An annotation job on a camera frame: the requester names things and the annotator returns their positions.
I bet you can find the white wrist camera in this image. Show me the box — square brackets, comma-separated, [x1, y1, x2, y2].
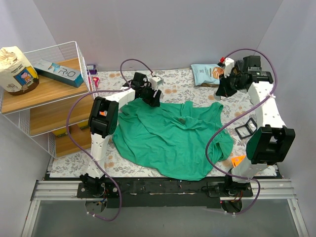
[149, 76, 164, 90]
[218, 57, 235, 78]

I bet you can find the white blue toothpaste box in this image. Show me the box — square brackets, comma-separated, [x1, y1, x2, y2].
[34, 59, 83, 88]

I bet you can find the orange box right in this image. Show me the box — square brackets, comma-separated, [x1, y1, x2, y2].
[231, 156, 246, 167]

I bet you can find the green garment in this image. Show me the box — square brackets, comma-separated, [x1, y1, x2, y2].
[113, 99, 234, 181]

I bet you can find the black plastic frame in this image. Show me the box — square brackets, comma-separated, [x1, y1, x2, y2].
[235, 118, 258, 140]

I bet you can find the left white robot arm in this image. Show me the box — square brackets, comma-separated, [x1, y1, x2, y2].
[80, 72, 163, 198]

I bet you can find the aluminium rail frame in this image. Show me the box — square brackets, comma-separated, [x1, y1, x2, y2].
[22, 179, 309, 237]

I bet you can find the light blue snack bag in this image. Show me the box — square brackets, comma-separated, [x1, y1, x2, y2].
[191, 64, 224, 86]

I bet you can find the pink box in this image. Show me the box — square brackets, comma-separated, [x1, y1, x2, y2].
[92, 77, 100, 88]

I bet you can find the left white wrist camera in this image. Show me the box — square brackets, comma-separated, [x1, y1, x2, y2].
[149, 76, 164, 90]

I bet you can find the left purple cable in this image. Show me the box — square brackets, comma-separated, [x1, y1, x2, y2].
[66, 58, 158, 222]

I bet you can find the grey round brooch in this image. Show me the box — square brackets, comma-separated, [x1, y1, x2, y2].
[178, 118, 186, 124]

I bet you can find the purple box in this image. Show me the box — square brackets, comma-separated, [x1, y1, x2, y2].
[87, 65, 97, 75]

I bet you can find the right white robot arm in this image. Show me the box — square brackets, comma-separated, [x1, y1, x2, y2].
[216, 55, 295, 196]

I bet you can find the yellow box under shelf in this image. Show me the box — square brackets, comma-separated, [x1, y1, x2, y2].
[52, 128, 68, 137]

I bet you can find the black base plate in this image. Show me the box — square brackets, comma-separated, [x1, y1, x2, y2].
[77, 177, 254, 208]

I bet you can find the wooden shelf unit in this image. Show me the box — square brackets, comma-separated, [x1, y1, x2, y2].
[1, 58, 104, 158]

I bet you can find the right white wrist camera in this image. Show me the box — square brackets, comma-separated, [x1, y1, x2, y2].
[218, 57, 235, 78]

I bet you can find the white wire basket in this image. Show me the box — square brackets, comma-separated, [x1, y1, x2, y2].
[0, 41, 97, 158]

